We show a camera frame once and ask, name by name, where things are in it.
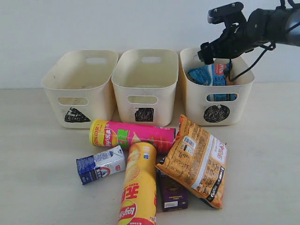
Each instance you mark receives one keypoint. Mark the pink Lay's chip can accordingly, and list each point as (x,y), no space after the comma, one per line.
(110,134)

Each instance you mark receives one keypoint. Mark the cream bin square mark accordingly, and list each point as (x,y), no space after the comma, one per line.
(144,82)

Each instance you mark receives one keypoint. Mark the cream bin triangle mark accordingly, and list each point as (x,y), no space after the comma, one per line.
(79,87)

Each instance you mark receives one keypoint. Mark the blue noodle packet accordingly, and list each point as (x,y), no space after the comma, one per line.
(214,75)

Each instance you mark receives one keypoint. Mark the purple drink carton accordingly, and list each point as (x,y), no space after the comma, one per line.
(173,195)

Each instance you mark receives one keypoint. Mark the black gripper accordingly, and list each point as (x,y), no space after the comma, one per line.
(235,40)

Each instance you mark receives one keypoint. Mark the orange noodle packet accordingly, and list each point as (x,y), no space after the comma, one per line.
(197,160)

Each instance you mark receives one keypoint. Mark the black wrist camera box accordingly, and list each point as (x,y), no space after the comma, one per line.
(228,14)

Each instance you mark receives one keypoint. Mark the blue white milk carton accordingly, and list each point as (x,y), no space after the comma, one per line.
(100,165)

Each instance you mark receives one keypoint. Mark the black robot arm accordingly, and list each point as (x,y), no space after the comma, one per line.
(275,26)

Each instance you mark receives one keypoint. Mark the cream bin circle mark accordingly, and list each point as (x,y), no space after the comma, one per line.
(214,105)

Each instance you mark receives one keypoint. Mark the yellow Lay's chip can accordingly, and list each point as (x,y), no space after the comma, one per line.
(139,196)

